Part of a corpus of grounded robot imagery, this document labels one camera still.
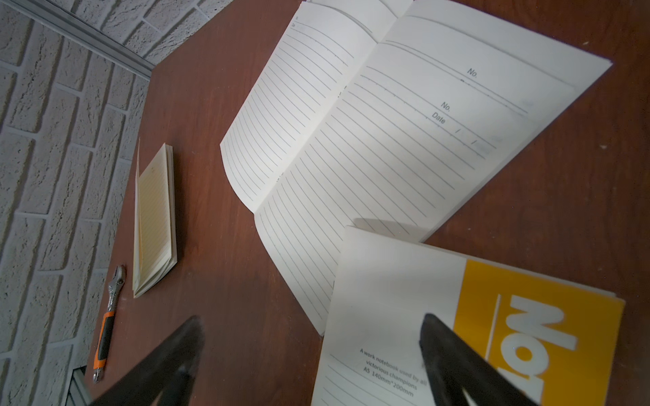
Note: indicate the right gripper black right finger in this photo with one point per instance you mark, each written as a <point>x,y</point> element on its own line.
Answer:
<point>457,374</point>

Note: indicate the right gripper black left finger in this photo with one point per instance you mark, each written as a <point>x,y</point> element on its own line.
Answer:
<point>167,375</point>

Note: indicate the lined notebook green cover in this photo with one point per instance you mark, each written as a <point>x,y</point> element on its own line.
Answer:
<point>155,243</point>

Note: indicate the orange adjustable wrench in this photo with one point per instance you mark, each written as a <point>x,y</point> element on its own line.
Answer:
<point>105,336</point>

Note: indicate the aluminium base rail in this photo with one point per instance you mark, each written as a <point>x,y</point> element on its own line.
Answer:
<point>78,393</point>

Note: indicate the left aluminium corner post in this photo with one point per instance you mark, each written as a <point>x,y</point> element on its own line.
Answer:
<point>68,25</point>

